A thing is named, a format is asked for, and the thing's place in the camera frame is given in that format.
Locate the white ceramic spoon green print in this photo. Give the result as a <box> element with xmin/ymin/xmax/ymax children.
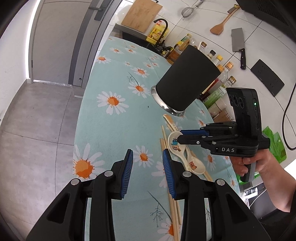
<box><xmin>167</xmin><ymin>131</ymin><xmax>191</xmax><ymax>171</ymax></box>

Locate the wooden chopstick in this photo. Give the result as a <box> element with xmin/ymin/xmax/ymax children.
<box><xmin>159</xmin><ymin>138</ymin><xmax>182</xmax><ymax>241</ymax></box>
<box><xmin>161</xmin><ymin>125</ymin><xmax>169</xmax><ymax>150</ymax></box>
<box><xmin>174</xmin><ymin>200</ymin><xmax>182</xmax><ymax>225</ymax></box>

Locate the right forearm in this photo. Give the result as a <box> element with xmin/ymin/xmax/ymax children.
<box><xmin>260</xmin><ymin>159</ymin><xmax>295</xmax><ymax>212</ymax></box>

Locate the black kitchen faucet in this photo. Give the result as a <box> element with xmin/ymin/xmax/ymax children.
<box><xmin>153</xmin><ymin>18</ymin><xmax>170</xmax><ymax>48</ymax></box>

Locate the person's right hand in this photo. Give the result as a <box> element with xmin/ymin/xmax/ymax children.
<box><xmin>230</xmin><ymin>149</ymin><xmax>284</xmax><ymax>179</ymax></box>

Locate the white ceramic spoon bear print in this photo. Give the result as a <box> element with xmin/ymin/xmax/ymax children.
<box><xmin>185</xmin><ymin>147</ymin><xmax>206</xmax><ymax>175</ymax></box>

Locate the green plastic bag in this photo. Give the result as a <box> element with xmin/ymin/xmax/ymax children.
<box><xmin>238</xmin><ymin>126</ymin><xmax>287</xmax><ymax>186</ymax></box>

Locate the white lid spice jar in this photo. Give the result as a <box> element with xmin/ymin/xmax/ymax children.
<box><xmin>208</xmin><ymin>99</ymin><xmax>227</xmax><ymax>118</ymax></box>

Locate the green label bottle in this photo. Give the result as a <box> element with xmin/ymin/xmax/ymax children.
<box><xmin>203</xmin><ymin>76</ymin><xmax>236</xmax><ymax>108</ymax></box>

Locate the daisy-patterned blue tablecloth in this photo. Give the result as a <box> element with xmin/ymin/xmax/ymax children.
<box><xmin>72</xmin><ymin>36</ymin><xmax>240</xmax><ymax>241</ymax></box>

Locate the black utensil holder cup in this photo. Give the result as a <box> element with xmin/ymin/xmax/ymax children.
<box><xmin>151</xmin><ymin>45</ymin><xmax>221</xmax><ymax>116</ymax></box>

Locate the clear bottle gold cap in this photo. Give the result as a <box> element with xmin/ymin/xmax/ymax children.
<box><xmin>218</xmin><ymin>61</ymin><xmax>234</xmax><ymax>83</ymax></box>

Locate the clear bottle yellow cap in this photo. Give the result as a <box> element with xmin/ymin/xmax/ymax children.
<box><xmin>213</xmin><ymin>55</ymin><xmax>223</xmax><ymax>66</ymax></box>

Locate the black cap bottle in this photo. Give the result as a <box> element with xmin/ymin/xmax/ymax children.
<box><xmin>207</xmin><ymin>50</ymin><xmax>216</xmax><ymax>60</ymax></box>

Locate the yellow oil jug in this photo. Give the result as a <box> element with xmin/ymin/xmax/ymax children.
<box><xmin>145</xmin><ymin>22</ymin><xmax>169</xmax><ymax>45</ymax></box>

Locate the metal mesh strainer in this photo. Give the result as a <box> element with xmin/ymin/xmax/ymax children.
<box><xmin>181</xmin><ymin>0</ymin><xmax>204</xmax><ymax>19</ymax></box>

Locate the black sink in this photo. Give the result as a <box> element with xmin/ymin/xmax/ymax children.
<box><xmin>113</xmin><ymin>24</ymin><xmax>161</xmax><ymax>55</ymax></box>

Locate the bamboo cutting board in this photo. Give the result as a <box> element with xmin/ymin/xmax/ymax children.
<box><xmin>121</xmin><ymin>0</ymin><xmax>163</xmax><ymax>33</ymax></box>

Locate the range hood black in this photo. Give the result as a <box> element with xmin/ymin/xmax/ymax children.
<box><xmin>236</xmin><ymin>0</ymin><xmax>295</xmax><ymax>42</ymax></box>

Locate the grey door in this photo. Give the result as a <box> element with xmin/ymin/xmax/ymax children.
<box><xmin>28</xmin><ymin>0</ymin><xmax>121</xmax><ymax>88</ymax></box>

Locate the wooden flat spatula handle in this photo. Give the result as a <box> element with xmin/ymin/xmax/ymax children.
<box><xmin>163</xmin><ymin>114</ymin><xmax>182</xmax><ymax>131</ymax></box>

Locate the black power cable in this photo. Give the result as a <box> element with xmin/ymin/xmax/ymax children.
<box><xmin>281</xmin><ymin>82</ymin><xmax>296</xmax><ymax>152</ymax></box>

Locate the black wall socket panel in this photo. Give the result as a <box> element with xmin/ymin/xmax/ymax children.
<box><xmin>250</xmin><ymin>59</ymin><xmax>285</xmax><ymax>97</ymax></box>

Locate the glass oil bottle handle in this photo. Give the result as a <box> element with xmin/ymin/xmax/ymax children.
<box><xmin>166</xmin><ymin>34</ymin><xmax>192</xmax><ymax>65</ymax></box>

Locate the cleaver knife black handle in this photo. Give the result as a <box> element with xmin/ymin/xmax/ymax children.
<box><xmin>231</xmin><ymin>28</ymin><xmax>246</xmax><ymax>70</ymax></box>

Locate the wooden spatula on wall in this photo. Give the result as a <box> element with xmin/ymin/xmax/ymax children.
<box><xmin>210</xmin><ymin>4</ymin><xmax>240</xmax><ymax>35</ymax></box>

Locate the black door handle lock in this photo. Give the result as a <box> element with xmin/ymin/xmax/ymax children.
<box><xmin>89</xmin><ymin>0</ymin><xmax>110</xmax><ymax>21</ymax></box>

